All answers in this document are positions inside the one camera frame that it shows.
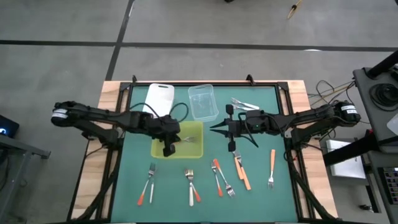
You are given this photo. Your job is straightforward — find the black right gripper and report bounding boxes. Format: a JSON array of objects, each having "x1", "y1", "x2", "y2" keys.
[{"x1": 209, "y1": 104, "x2": 248, "y2": 153}]

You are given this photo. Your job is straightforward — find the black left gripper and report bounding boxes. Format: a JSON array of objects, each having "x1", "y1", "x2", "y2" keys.
[{"x1": 156, "y1": 128, "x2": 182, "y2": 158}]

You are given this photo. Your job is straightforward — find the wooden handled fork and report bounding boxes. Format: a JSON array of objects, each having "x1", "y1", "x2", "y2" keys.
[
  {"x1": 267, "y1": 149, "x2": 277, "y2": 190},
  {"x1": 233, "y1": 150, "x2": 244, "y2": 180},
  {"x1": 236, "y1": 152, "x2": 252, "y2": 191},
  {"x1": 176, "y1": 135, "x2": 198, "y2": 144}
]

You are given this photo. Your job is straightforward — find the silver fork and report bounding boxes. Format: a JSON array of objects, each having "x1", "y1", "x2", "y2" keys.
[
  {"x1": 231, "y1": 104, "x2": 256, "y2": 112},
  {"x1": 231, "y1": 97, "x2": 261, "y2": 110}
]

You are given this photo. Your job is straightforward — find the orange handled fork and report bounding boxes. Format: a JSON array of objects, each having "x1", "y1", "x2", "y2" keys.
[
  {"x1": 185, "y1": 169, "x2": 202, "y2": 203},
  {"x1": 213, "y1": 158, "x2": 236, "y2": 198},
  {"x1": 211, "y1": 161, "x2": 224, "y2": 198}
]

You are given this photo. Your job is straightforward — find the thin white handled fork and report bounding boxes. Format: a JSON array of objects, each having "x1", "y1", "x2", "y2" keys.
[{"x1": 149, "y1": 162, "x2": 157, "y2": 205}]

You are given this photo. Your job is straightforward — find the fork tines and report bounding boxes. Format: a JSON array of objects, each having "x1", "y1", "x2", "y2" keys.
[{"x1": 137, "y1": 163, "x2": 155, "y2": 207}]

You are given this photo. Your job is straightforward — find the yellow plastic bin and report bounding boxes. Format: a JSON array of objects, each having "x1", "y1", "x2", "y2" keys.
[{"x1": 150, "y1": 120, "x2": 205, "y2": 160}]

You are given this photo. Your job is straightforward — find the clear plastic bin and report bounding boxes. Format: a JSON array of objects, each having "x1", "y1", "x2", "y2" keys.
[{"x1": 187, "y1": 83, "x2": 220, "y2": 123}]

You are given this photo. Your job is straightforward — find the white cutting board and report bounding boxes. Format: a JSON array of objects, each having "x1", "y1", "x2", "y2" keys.
[{"x1": 142, "y1": 82, "x2": 175, "y2": 119}]

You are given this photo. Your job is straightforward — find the green table mat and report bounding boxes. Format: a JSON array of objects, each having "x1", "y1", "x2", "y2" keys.
[{"x1": 110, "y1": 85, "x2": 299, "y2": 223}]

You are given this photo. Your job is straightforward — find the white box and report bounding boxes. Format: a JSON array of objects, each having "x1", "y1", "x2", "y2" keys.
[{"x1": 325, "y1": 139, "x2": 368, "y2": 180}]

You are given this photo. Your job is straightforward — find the black cart strut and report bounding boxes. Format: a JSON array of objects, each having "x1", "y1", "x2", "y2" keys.
[{"x1": 322, "y1": 129, "x2": 380, "y2": 167}]

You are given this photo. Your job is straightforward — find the grey metal cart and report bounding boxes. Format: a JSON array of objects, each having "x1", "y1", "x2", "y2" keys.
[{"x1": 352, "y1": 66, "x2": 398, "y2": 155}]

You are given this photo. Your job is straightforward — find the grey desk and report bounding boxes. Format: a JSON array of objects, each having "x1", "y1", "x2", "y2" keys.
[{"x1": 0, "y1": 133, "x2": 52, "y2": 224}]

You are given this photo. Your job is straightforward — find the dark laptop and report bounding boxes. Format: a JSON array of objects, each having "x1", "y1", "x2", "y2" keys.
[{"x1": 0, "y1": 114, "x2": 21, "y2": 139}]

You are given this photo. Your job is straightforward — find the white item on cart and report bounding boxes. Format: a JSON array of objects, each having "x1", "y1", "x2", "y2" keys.
[{"x1": 386, "y1": 113, "x2": 398, "y2": 136}]

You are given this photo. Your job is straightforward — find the black pole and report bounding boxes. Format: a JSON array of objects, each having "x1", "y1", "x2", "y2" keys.
[{"x1": 366, "y1": 49, "x2": 398, "y2": 79}]

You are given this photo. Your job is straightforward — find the control panel with buttons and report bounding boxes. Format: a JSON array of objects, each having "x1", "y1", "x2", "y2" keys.
[{"x1": 377, "y1": 166, "x2": 398, "y2": 207}]

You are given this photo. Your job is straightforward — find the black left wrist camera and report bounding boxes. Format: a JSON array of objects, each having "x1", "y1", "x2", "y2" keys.
[{"x1": 154, "y1": 114, "x2": 181, "y2": 131}]

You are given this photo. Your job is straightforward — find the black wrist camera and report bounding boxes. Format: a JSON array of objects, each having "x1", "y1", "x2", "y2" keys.
[
  {"x1": 245, "y1": 110, "x2": 266, "y2": 129},
  {"x1": 154, "y1": 114, "x2": 181, "y2": 131}
]

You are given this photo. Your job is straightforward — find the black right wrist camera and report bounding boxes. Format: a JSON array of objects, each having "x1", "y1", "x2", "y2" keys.
[{"x1": 245, "y1": 110, "x2": 266, "y2": 129}]

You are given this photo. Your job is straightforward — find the thick white handled fork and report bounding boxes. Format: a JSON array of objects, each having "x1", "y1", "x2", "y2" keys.
[{"x1": 185, "y1": 169, "x2": 195, "y2": 207}]

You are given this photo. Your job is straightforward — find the black table frame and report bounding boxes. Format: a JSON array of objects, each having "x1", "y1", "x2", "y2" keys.
[{"x1": 67, "y1": 73, "x2": 339, "y2": 224}]

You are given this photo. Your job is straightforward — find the black floor cable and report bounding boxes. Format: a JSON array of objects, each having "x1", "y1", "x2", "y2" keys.
[{"x1": 307, "y1": 79, "x2": 373, "y2": 125}]

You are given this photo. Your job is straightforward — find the yellow floor cable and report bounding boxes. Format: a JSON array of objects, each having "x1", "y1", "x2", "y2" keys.
[{"x1": 308, "y1": 81, "x2": 356, "y2": 106}]

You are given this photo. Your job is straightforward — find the yellow hanging cord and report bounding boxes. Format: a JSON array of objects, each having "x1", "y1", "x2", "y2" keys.
[{"x1": 286, "y1": 0, "x2": 304, "y2": 21}]

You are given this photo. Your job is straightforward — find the black coiled cable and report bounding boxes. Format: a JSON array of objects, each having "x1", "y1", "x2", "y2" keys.
[{"x1": 369, "y1": 82, "x2": 398, "y2": 112}]

